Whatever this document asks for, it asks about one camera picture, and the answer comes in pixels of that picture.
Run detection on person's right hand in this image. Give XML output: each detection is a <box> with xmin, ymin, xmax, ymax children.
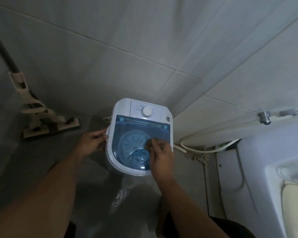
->
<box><xmin>145</xmin><ymin>138</ymin><xmax>177</xmax><ymax>183</ymax></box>

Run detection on person's left hand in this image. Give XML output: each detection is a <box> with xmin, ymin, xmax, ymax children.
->
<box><xmin>76</xmin><ymin>128</ymin><xmax>109</xmax><ymax>159</ymax></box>

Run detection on blue transparent washer lid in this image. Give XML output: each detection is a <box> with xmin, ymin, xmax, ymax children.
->
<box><xmin>112</xmin><ymin>115</ymin><xmax>172</xmax><ymax>171</ymax></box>

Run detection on white mini washing machine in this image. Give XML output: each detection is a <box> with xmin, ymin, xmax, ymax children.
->
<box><xmin>105</xmin><ymin>98</ymin><xmax>174</xmax><ymax>177</ymax></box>

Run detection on person's right forearm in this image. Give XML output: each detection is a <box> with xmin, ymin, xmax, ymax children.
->
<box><xmin>151</xmin><ymin>175</ymin><xmax>215</xmax><ymax>238</ymax></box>

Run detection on person's left forearm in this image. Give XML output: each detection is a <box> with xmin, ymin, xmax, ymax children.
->
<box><xmin>0</xmin><ymin>152</ymin><xmax>86</xmax><ymax>238</ymax></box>

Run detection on black shorts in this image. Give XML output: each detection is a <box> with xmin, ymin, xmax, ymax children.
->
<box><xmin>64</xmin><ymin>211</ymin><xmax>250</xmax><ymax>238</ymax></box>

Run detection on cream toilet seat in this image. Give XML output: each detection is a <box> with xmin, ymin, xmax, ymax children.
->
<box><xmin>280</xmin><ymin>179</ymin><xmax>298</xmax><ymax>238</ymax></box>

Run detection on white washer power cable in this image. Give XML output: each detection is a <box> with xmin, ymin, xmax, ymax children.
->
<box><xmin>102</xmin><ymin>116</ymin><xmax>113</xmax><ymax>133</ymax></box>

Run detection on white flexible hose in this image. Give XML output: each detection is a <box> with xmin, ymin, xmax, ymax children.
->
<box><xmin>179</xmin><ymin>116</ymin><xmax>262</xmax><ymax>154</ymax></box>

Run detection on beige mop with dark handle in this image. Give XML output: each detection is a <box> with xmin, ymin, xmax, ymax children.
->
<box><xmin>0</xmin><ymin>23</ymin><xmax>81</xmax><ymax>139</ymax></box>

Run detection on metal wall tap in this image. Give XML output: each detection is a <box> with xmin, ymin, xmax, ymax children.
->
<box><xmin>257</xmin><ymin>111</ymin><xmax>272</xmax><ymax>126</ymax></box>

